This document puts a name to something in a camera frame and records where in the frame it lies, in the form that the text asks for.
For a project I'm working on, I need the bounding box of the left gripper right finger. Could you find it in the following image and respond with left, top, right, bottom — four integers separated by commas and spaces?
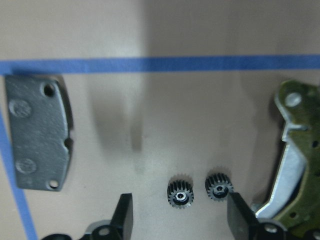
227, 192, 260, 240

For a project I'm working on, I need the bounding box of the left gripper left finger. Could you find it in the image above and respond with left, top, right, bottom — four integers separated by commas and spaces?
110, 193, 134, 240

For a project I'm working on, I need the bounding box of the small black bevel gear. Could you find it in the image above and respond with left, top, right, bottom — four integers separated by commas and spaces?
205, 172, 234, 202

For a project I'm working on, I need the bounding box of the olive green brake shoe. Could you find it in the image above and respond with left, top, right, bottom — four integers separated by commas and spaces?
255, 80, 320, 239

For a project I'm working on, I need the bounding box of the black brake pad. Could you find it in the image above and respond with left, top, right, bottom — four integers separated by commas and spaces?
4, 75, 73, 192

